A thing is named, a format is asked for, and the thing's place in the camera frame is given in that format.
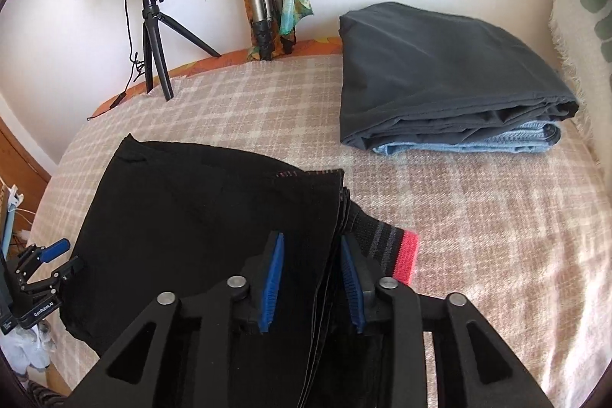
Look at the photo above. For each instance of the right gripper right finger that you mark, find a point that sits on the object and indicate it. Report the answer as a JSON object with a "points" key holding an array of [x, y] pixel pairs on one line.
{"points": [[360, 275]]}

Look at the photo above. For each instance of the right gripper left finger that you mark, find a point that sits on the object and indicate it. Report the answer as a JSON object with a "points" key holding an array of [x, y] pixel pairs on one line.
{"points": [[263, 275]]}

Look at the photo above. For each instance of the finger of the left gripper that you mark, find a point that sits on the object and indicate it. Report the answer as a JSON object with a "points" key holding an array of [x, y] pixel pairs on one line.
{"points": [[61, 274], [45, 252]]}

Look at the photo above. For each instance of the black pants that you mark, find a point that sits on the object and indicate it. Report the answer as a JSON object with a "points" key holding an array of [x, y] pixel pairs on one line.
{"points": [[184, 217]]}

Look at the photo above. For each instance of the white gloved left hand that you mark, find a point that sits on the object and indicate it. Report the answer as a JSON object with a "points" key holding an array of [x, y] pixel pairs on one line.
{"points": [[25, 348]]}

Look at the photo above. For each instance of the light blue chair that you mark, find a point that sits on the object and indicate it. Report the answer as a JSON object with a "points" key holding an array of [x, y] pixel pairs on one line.
{"points": [[7, 221]]}

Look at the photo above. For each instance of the white clip lamp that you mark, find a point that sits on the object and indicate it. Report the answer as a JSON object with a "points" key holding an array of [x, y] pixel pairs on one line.
{"points": [[11, 195]]}

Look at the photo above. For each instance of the pink plaid bed cover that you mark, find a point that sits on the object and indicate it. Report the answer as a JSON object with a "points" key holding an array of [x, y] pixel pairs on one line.
{"points": [[526, 237]]}

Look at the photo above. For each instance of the folded dark grey pants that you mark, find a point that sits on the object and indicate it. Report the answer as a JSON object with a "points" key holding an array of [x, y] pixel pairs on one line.
{"points": [[419, 76]]}

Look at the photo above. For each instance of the folded light blue jeans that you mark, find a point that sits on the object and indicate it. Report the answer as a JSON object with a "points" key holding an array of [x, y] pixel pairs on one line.
{"points": [[530, 137]]}

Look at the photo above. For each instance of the orange floral bed sheet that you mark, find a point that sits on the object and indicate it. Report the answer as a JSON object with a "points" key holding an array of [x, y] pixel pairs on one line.
{"points": [[311, 47]]}

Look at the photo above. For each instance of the black mini tripod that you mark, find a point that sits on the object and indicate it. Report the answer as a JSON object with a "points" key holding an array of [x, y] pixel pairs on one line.
{"points": [[153, 51]]}

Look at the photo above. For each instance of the green patterned white pillow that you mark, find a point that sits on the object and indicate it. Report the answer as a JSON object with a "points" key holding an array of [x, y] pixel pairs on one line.
{"points": [[582, 36]]}

